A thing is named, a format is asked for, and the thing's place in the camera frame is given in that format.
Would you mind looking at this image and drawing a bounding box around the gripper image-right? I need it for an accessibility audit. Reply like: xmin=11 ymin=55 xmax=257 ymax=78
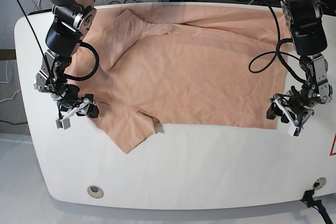
xmin=266 ymin=86 xmax=314 ymax=123

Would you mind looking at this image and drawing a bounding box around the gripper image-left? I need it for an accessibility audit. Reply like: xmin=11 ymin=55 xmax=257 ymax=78
xmin=54 ymin=83 xmax=99 ymax=118

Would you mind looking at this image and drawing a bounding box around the peach pink T-shirt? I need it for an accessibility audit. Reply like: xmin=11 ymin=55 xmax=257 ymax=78
xmin=78 ymin=5 xmax=288 ymax=153

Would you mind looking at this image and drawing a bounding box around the robot arm image-right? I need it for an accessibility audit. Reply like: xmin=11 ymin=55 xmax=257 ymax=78
xmin=257 ymin=0 xmax=332 ymax=126

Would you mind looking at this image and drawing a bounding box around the red triangle warning sticker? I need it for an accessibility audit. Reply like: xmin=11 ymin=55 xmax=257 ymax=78
xmin=330 ymin=135 xmax=336 ymax=156

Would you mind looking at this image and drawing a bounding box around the right silver table grommet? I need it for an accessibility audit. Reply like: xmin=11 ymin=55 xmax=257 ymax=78
xmin=313 ymin=177 xmax=327 ymax=190

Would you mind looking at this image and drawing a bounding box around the silver table grommet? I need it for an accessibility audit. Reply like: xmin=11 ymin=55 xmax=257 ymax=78
xmin=87 ymin=185 xmax=104 ymax=199
xmin=313 ymin=177 xmax=327 ymax=190

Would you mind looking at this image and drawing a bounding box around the left silver table grommet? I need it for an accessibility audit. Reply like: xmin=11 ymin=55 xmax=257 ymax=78
xmin=87 ymin=185 xmax=104 ymax=199

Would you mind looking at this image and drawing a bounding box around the black flat bar table edge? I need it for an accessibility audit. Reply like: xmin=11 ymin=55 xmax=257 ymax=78
xmin=27 ymin=9 xmax=52 ymax=16

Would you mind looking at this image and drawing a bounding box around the white camera bracket image-right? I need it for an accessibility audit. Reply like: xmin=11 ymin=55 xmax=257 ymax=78
xmin=269 ymin=93 xmax=311 ymax=137

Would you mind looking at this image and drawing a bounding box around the white camera bracket image-left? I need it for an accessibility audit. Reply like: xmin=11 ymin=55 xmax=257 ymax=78
xmin=56 ymin=97 xmax=83 ymax=130

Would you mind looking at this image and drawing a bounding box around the black clamp mount with cable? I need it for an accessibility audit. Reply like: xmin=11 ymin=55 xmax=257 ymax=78
xmin=301 ymin=189 xmax=333 ymax=224

